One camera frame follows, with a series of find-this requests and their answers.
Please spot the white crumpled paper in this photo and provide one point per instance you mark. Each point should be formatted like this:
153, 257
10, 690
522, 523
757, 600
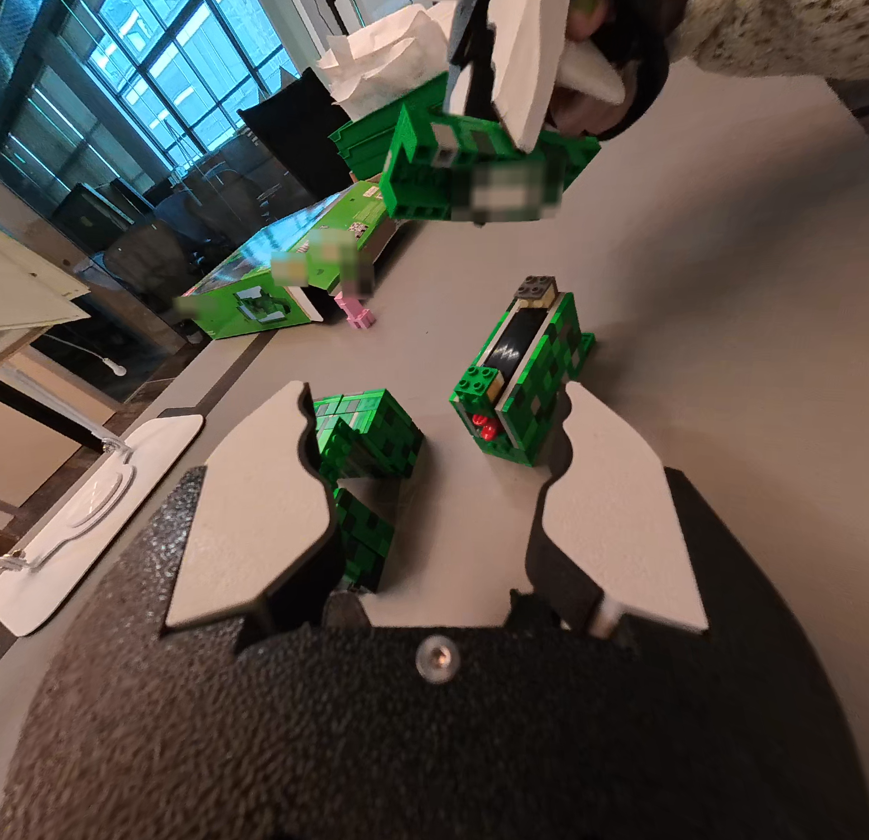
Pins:
380, 52

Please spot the person's right hand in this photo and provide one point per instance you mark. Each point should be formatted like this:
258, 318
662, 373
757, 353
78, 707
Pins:
590, 11

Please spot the hollow green lego block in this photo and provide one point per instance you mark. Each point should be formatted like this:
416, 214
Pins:
536, 392

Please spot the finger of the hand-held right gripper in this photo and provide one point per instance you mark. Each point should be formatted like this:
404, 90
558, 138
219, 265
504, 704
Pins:
460, 93
529, 52

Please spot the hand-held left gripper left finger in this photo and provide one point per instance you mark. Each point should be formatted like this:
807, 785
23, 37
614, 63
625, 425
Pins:
251, 514

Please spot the large green lego assembly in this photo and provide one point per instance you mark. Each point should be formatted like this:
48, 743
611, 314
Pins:
380, 432

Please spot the green cardboard set box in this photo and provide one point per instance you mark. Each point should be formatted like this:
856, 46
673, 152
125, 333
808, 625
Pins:
224, 276

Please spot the dark office chair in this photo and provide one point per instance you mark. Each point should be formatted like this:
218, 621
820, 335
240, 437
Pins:
146, 262
203, 208

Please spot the stack of green bins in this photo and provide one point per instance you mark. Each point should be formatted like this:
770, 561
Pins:
360, 140

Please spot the white desk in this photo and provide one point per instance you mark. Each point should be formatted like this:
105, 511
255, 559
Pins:
34, 290

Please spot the window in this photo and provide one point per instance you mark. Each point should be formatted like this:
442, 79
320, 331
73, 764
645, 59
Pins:
170, 52

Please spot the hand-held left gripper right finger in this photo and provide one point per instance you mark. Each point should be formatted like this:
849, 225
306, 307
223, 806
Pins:
618, 514

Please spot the green lego panel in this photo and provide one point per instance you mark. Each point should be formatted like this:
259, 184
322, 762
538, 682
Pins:
407, 174

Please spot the black chair back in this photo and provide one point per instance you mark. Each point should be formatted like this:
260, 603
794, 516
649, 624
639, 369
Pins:
299, 140

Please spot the pink lego pig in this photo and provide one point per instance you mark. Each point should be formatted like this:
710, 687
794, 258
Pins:
356, 313

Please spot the white flat board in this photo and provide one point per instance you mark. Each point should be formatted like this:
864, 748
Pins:
156, 446

